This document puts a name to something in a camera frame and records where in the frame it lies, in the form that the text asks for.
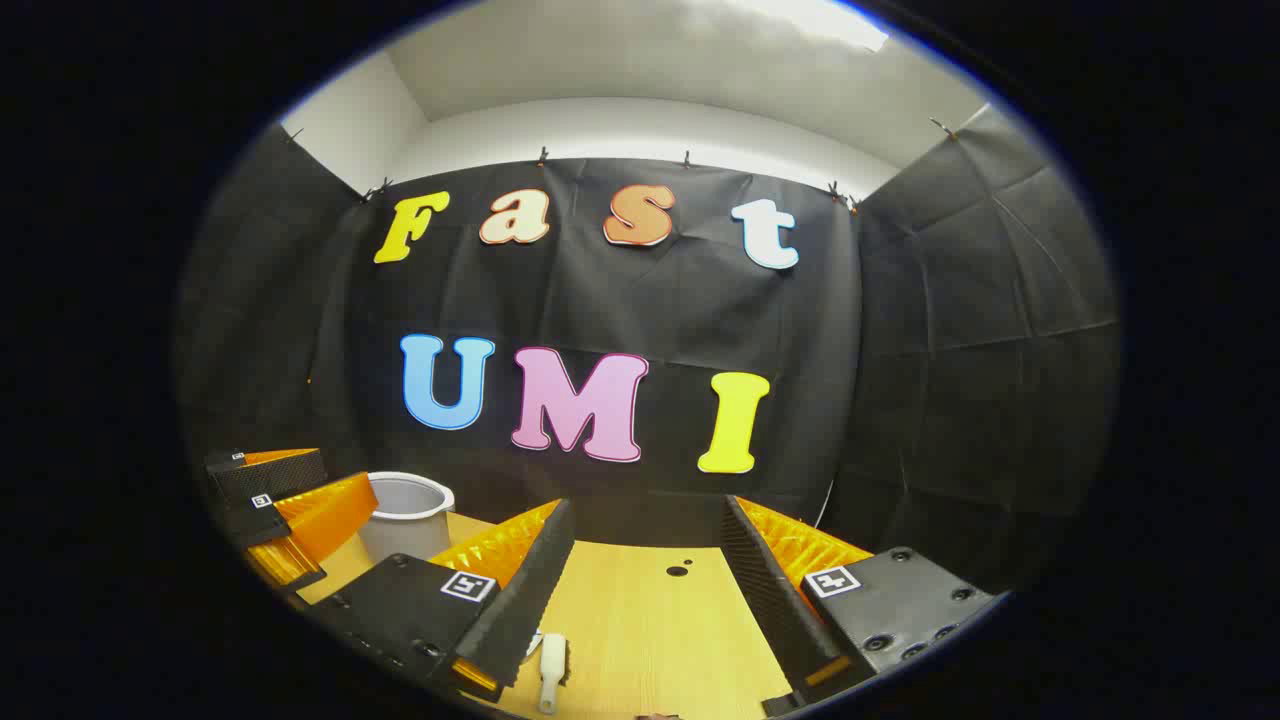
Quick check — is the small grey broom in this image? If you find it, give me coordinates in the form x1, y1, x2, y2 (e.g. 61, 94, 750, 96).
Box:
538, 632, 570, 715

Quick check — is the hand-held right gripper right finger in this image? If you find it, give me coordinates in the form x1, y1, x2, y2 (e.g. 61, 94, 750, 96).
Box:
720, 494, 1003, 717

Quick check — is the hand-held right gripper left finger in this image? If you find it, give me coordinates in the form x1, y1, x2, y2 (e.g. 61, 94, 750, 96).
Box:
308, 497, 577, 703

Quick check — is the white garbage bin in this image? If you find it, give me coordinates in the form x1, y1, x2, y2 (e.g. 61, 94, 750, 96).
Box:
357, 471, 456, 567

